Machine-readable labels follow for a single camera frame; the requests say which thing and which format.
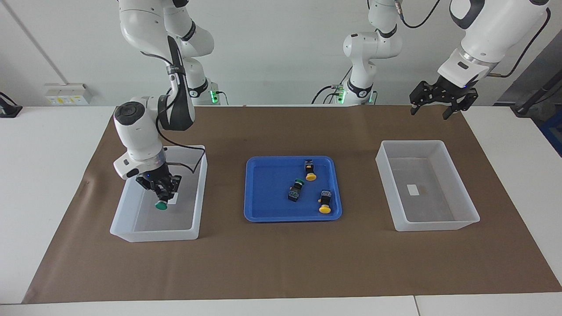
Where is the brown paper mat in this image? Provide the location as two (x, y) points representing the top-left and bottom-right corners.
(22, 105), (562, 304)

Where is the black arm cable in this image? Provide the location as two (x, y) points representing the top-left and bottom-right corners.
(394, 0), (552, 79)
(140, 50), (207, 176)

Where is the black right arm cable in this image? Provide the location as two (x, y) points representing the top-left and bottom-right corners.
(140, 50), (207, 176)

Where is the blue crate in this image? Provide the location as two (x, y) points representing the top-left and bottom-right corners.
(539, 112), (562, 156)

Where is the blue plastic tray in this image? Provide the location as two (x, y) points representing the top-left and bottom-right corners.
(244, 155), (343, 223)

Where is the black device on table edge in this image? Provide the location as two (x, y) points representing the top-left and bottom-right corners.
(0, 91), (23, 118)

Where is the white wall socket strip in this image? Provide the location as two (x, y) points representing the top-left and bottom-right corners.
(44, 83), (94, 106)

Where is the dark grey partition panel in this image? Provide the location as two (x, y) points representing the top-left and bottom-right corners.
(494, 37), (562, 107)

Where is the green push button small head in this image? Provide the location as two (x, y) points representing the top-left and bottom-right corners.
(288, 178), (305, 202)

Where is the black stand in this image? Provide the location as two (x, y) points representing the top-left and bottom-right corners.
(512, 70), (562, 117)

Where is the translucent white plastic box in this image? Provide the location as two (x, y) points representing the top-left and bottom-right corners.
(375, 140), (480, 232)
(110, 145), (208, 243)

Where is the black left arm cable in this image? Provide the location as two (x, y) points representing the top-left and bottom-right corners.
(394, 0), (552, 79)

